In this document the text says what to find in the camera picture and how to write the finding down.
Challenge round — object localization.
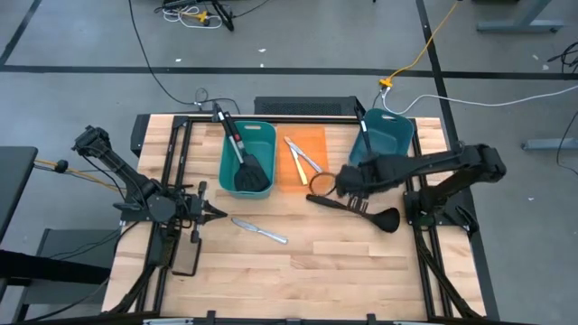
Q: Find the white floor cable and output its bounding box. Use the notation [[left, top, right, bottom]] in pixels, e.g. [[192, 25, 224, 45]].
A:
[[381, 84, 578, 116]]

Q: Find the grey desk foot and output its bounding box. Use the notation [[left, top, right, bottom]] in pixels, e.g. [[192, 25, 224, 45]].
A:
[[521, 137, 578, 152]]

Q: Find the right gripper cable loop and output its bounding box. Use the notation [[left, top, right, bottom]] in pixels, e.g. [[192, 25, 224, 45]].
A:
[[307, 171, 339, 198]]

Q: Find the black computer case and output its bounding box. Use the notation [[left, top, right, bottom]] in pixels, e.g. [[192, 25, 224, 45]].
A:
[[254, 96, 368, 116]]

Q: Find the blue-teal plastic bin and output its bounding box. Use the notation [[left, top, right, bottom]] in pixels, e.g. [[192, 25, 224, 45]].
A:
[[348, 107, 415, 169]]

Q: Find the black slotted spatula steel handle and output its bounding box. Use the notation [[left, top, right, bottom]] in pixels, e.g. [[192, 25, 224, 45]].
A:
[[211, 102, 272, 193]]

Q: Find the tangled cable bundle with plug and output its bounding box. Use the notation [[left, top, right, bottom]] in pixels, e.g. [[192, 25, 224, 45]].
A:
[[153, 0, 272, 33]]

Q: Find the black ladle with white mark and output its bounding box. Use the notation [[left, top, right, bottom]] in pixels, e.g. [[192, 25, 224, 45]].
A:
[[353, 106, 374, 158]]

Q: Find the silver butter knife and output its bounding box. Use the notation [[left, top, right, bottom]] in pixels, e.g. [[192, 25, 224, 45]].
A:
[[283, 135, 325, 175], [230, 217, 289, 246]]

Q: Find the black spatula with red mark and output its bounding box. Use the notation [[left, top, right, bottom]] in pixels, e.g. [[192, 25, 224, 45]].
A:
[[223, 111, 272, 193]]

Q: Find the black mesh box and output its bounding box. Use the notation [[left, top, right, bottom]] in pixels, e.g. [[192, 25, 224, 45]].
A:
[[147, 227, 182, 268]]

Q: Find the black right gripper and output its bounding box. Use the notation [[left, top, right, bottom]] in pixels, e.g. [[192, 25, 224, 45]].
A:
[[337, 155, 407, 214]]

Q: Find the yellow cord with black ball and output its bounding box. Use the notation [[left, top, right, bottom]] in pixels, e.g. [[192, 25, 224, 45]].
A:
[[33, 157, 126, 194]]

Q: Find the grey stool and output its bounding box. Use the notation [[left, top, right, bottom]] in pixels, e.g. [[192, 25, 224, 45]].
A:
[[22, 227, 121, 312]]

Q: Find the orange translucent plastic bin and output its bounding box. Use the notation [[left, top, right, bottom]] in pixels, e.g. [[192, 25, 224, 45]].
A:
[[275, 125, 331, 193]]

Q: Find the black bar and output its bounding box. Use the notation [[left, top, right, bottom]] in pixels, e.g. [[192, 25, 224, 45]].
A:
[[0, 249, 112, 285]]

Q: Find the black cable tangle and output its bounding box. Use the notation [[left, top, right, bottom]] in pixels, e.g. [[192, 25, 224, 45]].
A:
[[546, 41, 578, 73]]

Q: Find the grey desk base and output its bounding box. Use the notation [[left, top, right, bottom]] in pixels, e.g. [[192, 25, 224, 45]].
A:
[[476, 0, 565, 33]]

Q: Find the thin black floor cable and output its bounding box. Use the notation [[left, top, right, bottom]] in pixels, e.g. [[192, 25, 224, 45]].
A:
[[555, 110, 578, 177]]

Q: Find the knife with yellow handle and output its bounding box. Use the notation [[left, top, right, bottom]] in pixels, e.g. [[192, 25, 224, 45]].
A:
[[287, 144, 310, 187]]

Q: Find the black side desk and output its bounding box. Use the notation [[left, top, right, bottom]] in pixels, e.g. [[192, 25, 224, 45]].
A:
[[0, 145, 39, 243]]

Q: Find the green-teal plastic bin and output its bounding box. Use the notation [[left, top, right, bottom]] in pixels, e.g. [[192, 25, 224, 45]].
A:
[[219, 120, 278, 200]]

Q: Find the yellow extension cable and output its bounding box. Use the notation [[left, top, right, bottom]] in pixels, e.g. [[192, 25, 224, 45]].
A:
[[378, 0, 462, 88]]

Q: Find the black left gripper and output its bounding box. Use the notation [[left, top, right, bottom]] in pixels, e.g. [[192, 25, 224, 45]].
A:
[[178, 181, 228, 244]]

